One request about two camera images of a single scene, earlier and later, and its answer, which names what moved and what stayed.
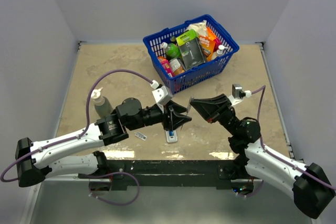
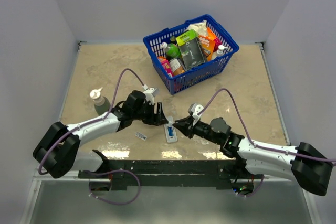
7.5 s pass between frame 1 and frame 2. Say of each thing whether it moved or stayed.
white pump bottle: stayed
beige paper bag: stayed
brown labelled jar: stayed
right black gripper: moved
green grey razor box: stayed
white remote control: stayed
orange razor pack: stayed
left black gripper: moved
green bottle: stayed
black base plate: stayed
